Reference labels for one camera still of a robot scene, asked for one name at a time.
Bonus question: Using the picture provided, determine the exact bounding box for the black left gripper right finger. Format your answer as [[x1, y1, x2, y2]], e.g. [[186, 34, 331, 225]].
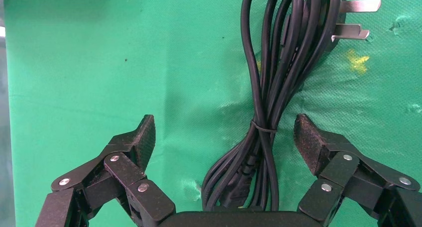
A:
[[293, 113, 422, 227]]

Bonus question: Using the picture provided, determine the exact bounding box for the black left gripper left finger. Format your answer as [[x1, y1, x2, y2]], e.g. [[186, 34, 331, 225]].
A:
[[35, 114, 176, 227]]

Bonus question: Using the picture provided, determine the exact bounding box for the black power cable with plug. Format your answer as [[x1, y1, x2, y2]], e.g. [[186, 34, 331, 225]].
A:
[[201, 0, 382, 216]]

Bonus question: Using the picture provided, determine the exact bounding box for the green table cloth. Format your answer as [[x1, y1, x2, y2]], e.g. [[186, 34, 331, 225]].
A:
[[3, 0, 422, 227]]

